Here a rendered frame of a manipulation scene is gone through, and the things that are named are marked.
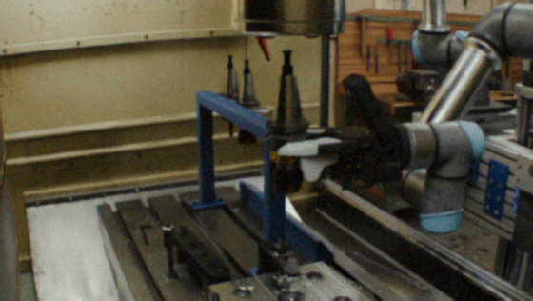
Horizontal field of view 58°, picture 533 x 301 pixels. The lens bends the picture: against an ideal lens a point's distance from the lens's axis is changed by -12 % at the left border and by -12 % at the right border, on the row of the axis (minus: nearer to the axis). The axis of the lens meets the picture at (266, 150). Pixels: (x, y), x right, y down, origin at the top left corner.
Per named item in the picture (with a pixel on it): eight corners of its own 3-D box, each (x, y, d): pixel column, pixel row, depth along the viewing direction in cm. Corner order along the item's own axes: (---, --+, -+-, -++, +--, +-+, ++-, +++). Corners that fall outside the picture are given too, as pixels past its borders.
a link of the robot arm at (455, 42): (483, 76, 161) (484, 34, 157) (445, 70, 169) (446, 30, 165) (491, 72, 170) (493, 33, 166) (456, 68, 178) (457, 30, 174)
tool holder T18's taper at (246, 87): (236, 99, 135) (236, 72, 133) (254, 98, 135) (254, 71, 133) (239, 103, 130) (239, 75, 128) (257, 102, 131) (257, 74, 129)
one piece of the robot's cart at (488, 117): (485, 109, 190) (486, 92, 188) (526, 122, 170) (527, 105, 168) (413, 114, 178) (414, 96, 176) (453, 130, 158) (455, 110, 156)
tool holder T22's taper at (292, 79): (268, 118, 80) (267, 72, 78) (297, 116, 81) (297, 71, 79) (277, 125, 76) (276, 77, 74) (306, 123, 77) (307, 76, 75)
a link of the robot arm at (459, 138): (485, 173, 86) (490, 125, 83) (433, 179, 83) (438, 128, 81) (461, 161, 93) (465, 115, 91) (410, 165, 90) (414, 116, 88)
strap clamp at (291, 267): (272, 284, 111) (272, 220, 107) (302, 314, 100) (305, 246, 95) (258, 288, 110) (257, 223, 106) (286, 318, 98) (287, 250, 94)
